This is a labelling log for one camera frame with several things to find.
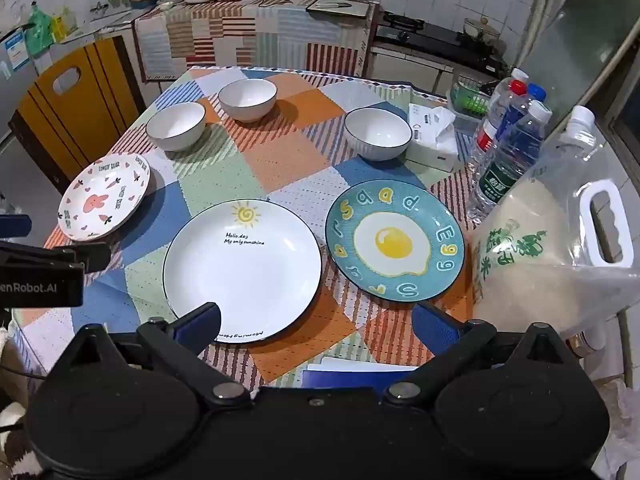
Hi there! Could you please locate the black gas stove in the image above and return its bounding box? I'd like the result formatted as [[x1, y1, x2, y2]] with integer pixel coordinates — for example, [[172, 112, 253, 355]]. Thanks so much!
[[375, 12, 506, 73]]

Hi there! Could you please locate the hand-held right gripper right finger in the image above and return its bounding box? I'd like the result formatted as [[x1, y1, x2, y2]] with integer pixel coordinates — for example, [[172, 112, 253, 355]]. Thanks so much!
[[382, 302, 571, 408]]

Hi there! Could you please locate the white sun print plate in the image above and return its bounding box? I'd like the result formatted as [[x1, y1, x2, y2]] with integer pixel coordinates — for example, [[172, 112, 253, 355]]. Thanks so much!
[[162, 199, 323, 345]]

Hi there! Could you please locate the clear plastic rice bag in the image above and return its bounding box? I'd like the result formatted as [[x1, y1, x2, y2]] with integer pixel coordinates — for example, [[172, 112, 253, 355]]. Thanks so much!
[[470, 105, 640, 351]]

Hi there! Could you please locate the green label water bottle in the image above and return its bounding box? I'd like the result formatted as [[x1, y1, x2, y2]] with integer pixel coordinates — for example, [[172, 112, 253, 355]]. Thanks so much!
[[467, 100, 547, 223]]

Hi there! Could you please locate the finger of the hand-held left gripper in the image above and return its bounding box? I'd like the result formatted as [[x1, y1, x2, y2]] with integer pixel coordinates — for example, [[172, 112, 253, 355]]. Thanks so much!
[[0, 214, 32, 239], [0, 241, 111, 275]]

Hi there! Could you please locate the white tissue pack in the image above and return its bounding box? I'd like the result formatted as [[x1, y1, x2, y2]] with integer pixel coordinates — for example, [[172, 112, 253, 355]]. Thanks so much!
[[406, 102, 460, 172]]

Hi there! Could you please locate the white kitchen cabinet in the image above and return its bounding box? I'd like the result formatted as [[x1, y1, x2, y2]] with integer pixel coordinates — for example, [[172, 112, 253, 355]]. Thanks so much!
[[372, 45, 453, 94]]

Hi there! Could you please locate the patchwork tablecloth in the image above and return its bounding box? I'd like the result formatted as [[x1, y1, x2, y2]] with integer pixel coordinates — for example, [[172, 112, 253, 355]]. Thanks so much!
[[12, 65, 501, 391]]

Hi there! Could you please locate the glass door panel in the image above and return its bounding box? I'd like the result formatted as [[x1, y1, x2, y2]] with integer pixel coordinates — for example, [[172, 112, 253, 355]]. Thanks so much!
[[520, 0, 640, 161]]

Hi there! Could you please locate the blue fried egg plate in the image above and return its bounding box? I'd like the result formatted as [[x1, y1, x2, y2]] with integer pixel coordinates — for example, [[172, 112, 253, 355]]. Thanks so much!
[[325, 179, 467, 303]]

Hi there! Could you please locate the green plastic bag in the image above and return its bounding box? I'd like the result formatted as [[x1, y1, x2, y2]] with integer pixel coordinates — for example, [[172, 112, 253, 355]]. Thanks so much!
[[27, 5, 54, 54]]

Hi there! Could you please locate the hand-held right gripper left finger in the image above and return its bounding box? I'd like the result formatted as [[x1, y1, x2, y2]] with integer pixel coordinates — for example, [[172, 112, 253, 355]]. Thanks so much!
[[70, 302, 256, 408]]

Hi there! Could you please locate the white bunny print plate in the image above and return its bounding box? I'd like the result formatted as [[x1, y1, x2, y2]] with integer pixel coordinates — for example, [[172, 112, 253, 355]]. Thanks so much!
[[57, 152, 151, 241]]

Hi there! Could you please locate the red cap water bottle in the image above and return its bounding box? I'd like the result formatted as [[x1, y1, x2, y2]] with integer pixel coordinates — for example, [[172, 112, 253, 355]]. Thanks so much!
[[472, 79, 529, 171]]

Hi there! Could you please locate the clear container with green items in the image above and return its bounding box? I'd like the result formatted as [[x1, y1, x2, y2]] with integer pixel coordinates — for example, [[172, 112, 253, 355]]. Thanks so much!
[[450, 75, 493, 118]]

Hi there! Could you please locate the grey cutting board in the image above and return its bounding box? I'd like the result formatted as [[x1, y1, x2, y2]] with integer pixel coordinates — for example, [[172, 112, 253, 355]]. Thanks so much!
[[306, 0, 369, 14]]

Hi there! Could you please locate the yellow wooden chair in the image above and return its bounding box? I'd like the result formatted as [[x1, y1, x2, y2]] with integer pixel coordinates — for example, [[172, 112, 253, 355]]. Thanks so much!
[[7, 35, 146, 196]]

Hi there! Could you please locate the blue paper label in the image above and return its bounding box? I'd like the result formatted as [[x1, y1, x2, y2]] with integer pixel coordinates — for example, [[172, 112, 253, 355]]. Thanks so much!
[[4, 30, 32, 74]]

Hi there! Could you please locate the white plastic bag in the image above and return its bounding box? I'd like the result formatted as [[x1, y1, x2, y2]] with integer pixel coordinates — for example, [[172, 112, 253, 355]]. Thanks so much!
[[597, 377, 640, 480]]

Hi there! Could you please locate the blue label water bottle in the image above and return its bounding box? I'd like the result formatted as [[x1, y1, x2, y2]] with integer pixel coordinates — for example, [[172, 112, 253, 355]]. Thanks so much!
[[495, 84, 547, 161]]

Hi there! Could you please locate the brown patterned cloth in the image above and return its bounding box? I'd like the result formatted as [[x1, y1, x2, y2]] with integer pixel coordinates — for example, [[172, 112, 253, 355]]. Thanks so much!
[[0, 330, 32, 463]]

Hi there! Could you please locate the pot with glass lid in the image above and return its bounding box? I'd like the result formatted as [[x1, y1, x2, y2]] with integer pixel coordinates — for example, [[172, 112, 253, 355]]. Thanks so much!
[[462, 17, 502, 44]]

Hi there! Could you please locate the striped patchwork counter cloth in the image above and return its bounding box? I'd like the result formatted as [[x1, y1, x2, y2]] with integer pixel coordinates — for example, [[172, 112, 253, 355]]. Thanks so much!
[[132, 0, 378, 83]]

